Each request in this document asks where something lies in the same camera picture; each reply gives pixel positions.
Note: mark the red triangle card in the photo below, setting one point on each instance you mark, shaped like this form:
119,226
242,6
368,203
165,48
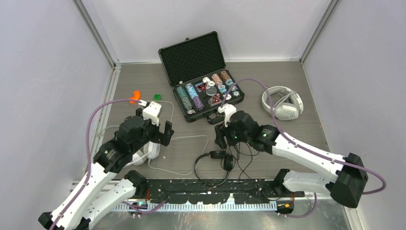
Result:
201,86
215,100

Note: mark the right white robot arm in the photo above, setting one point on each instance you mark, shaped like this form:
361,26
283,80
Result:
335,175

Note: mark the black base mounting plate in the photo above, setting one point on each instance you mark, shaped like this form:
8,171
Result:
243,191

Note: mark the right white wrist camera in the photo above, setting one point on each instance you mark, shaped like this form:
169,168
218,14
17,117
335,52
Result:
227,110

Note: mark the orange curved plastic piece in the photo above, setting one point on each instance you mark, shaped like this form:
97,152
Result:
135,98

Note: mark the white aluminium rail strip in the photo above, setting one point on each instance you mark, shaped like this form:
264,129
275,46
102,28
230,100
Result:
228,206

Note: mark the small white headphones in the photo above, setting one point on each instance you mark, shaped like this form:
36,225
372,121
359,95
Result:
151,150

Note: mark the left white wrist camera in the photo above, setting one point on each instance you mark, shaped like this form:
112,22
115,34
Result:
151,111

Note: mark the round silver dealer button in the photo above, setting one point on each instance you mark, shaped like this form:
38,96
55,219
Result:
211,91

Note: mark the green toy brick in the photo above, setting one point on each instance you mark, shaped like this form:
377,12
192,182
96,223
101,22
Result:
157,97

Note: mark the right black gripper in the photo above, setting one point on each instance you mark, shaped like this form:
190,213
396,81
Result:
220,132

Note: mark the black on-ear headphones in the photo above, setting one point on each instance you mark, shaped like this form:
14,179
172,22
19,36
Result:
228,162

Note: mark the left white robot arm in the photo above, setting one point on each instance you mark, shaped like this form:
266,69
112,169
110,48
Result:
84,207

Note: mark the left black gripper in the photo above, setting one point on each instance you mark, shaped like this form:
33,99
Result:
164,137

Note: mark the black poker chip case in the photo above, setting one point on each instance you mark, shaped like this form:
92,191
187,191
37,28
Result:
195,60

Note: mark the large white gaming headphones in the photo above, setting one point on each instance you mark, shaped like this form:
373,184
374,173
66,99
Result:
289,107

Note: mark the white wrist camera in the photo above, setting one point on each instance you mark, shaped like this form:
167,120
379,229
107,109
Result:
151,111
227,110

